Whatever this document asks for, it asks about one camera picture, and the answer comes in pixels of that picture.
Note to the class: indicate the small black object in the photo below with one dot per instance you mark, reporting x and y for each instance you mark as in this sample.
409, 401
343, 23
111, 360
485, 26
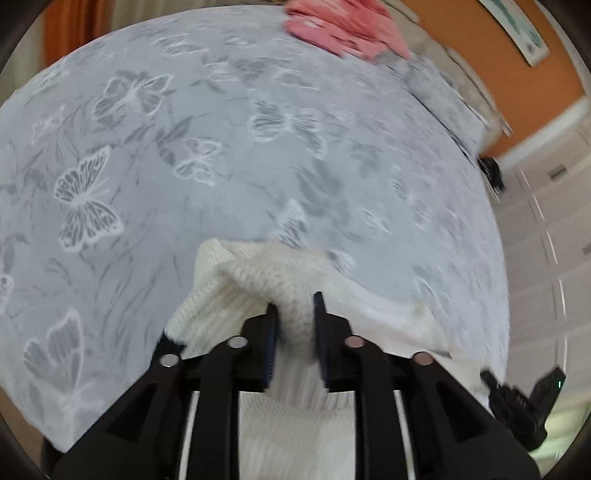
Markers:
492, 174

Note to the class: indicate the grey speckled pillow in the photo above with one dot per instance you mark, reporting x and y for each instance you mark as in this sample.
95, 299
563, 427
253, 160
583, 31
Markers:
438, 87

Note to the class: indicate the pink clothes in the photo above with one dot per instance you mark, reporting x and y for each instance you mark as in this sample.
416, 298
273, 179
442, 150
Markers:
341, 23

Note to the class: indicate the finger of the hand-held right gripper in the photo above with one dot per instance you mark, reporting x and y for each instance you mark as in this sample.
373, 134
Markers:
493, 382

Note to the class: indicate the orange curtain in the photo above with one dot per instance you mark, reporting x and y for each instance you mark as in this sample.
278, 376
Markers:
74, 27

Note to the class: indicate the white panelled wardrobe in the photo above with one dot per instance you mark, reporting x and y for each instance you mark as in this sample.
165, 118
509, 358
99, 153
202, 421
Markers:
549, 286

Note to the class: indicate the grey butterfly print blanket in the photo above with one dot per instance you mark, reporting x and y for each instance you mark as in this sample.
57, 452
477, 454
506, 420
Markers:
231, 161

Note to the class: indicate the white knit sweater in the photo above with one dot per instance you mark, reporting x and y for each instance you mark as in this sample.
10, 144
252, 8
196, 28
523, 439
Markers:
277, 277

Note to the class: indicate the framed wall picture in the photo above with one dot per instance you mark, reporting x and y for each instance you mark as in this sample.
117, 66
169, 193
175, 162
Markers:
517, 27

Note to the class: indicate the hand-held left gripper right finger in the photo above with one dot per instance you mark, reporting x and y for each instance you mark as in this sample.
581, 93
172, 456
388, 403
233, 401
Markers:
320, 342

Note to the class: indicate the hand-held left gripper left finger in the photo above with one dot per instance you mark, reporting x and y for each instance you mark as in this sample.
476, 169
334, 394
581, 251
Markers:
270, 347

